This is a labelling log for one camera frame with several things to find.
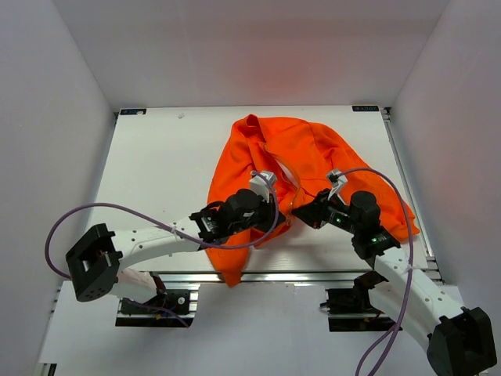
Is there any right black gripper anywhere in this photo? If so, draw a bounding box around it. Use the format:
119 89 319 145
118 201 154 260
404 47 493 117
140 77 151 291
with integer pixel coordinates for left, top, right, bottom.
292 188 361 236

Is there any orange zip jacket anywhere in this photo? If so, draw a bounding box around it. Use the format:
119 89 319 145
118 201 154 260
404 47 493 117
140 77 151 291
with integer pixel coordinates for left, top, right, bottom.
206 114 421 289

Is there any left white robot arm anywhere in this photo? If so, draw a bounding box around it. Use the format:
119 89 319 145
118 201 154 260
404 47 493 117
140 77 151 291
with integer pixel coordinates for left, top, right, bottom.
66 189 285 313

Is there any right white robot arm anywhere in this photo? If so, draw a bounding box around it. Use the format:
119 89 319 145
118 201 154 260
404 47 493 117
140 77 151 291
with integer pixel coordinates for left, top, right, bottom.
293 190 497 375

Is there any right blue corner label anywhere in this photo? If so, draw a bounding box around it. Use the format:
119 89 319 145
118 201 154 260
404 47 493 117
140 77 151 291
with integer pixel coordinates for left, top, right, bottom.
351 105 380 112

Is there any blue corner label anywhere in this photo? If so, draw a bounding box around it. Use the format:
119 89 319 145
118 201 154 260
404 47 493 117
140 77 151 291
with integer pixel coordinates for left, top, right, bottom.
119 108 146 116
351 105 380 112

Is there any left blue corner label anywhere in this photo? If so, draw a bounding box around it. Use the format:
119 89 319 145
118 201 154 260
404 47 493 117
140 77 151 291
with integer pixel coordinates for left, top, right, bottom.
119 108 146 116

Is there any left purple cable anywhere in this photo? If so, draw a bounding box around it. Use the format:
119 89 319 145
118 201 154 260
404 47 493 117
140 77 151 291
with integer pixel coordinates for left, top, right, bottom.
44 169 280 280

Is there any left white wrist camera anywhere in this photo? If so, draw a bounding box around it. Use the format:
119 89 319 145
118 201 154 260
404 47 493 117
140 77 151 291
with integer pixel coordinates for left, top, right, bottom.
249 171 277 203

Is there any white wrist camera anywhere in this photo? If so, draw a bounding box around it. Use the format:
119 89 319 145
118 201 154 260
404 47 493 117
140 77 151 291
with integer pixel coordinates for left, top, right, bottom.
249 171 277 203
326 169 348 200

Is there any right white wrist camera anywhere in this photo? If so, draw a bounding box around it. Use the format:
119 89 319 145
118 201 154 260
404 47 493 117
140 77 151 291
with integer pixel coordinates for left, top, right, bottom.
326 169 348 200

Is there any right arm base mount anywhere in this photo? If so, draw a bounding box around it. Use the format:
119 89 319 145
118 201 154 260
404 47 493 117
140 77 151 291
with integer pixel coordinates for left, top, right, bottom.
319 271 395 332

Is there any aluminium right side rail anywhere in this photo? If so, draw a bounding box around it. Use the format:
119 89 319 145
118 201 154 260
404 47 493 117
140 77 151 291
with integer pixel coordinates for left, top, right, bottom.
380 107 445 284

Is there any aluminium rail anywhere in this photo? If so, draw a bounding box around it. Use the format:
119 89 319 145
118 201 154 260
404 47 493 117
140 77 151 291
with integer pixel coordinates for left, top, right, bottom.
152 269 445 285
380 107 445 284

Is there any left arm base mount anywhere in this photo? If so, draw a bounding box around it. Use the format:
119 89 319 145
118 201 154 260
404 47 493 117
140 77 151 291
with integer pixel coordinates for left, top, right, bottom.
115 273 195 328

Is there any aluminium front rail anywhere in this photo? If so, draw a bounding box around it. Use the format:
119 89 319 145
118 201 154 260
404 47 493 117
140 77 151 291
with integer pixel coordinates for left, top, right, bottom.
152 269 445 285

